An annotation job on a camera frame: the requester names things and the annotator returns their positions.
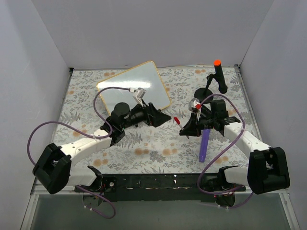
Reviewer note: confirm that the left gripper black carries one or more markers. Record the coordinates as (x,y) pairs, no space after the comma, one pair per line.
(148,114)

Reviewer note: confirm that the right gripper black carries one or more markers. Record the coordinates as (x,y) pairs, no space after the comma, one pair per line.
(197,124)

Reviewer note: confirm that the red white marker pen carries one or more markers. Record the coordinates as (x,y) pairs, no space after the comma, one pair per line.
(178,122)

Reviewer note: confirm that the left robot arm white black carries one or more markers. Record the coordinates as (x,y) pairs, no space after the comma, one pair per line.
(55,168)

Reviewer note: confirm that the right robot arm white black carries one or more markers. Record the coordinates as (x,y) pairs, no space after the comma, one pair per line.
(267,168)

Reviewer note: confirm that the yellow framed whiteboard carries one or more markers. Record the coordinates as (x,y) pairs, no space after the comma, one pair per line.
(144,76)

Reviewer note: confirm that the purple toy microphone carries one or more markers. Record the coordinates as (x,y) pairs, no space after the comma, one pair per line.
(204,144)

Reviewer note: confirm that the black microphone silver head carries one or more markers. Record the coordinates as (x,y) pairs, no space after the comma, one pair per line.
(192,109)

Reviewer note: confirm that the black microphone stand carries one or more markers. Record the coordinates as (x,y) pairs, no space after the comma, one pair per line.
(203,93)

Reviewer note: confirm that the floral table mat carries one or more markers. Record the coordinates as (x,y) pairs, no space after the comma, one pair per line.
(145,149)

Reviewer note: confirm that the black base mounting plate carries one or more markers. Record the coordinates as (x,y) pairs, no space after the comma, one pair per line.
(149,187)

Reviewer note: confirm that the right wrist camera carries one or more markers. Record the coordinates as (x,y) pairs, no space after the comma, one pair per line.
(198,108)

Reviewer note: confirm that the aluminium frame rail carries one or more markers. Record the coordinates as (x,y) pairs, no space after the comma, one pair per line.
(40,190)

